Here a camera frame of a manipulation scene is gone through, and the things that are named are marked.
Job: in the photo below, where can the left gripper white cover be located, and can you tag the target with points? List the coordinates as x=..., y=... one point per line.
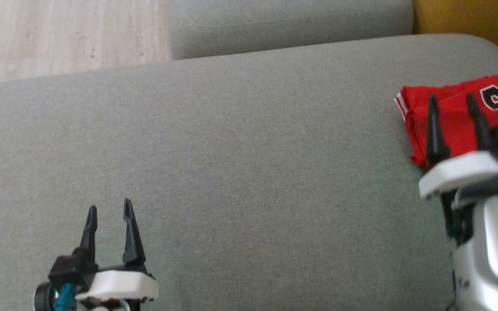
x=119, y=285

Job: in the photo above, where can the red basketball jersey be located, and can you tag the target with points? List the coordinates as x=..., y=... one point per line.
x=458, y=125

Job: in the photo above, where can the left wrist teal connector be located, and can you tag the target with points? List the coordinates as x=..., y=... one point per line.
x=65, y=298

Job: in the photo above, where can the small grey sofa cushion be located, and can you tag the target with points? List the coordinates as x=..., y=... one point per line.
x=292, y=26

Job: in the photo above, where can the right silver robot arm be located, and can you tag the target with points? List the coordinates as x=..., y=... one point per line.
x=495, y=250

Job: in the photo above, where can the mustard yellow upholstered panel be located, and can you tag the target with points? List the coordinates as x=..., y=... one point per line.
x=469, y=21

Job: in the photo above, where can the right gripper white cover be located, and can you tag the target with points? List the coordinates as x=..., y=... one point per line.
x=461, y=172

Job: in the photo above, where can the large grey sofa seat cushion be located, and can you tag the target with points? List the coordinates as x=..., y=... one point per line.
x=231, y=172

